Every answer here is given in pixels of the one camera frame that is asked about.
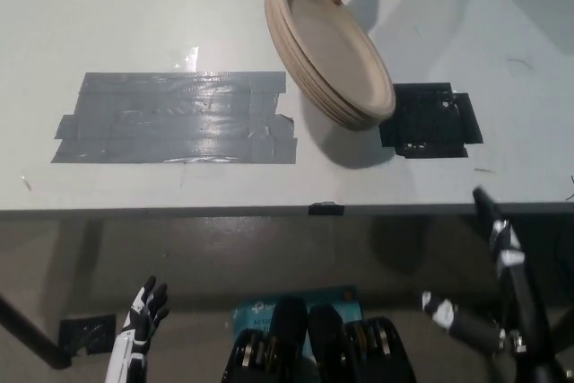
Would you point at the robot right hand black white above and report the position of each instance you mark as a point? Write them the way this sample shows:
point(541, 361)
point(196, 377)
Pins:
point(524, 311)

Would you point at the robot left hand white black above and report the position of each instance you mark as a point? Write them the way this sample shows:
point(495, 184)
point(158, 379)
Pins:
point(134, 324)

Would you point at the stack of beige paper plates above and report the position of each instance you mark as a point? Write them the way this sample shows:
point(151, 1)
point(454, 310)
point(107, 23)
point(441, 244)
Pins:
point(332, 37)

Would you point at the black tape patch on floor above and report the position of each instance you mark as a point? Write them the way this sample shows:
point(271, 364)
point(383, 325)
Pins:
point(87, 333)

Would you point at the black table leg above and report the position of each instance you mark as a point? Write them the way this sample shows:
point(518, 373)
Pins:
point(31, 333)

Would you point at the clear tape piece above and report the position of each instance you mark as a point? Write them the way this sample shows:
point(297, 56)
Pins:
point(187, 58)

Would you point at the black tape patch on table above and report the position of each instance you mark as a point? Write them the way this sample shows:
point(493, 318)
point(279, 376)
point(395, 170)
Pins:
point(426, 123)

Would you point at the small black tape on table edge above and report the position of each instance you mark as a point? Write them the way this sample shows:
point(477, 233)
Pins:
point(326, 209)

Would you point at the grey duct tape patch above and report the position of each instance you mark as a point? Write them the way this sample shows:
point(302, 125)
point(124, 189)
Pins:
point(179, 118)

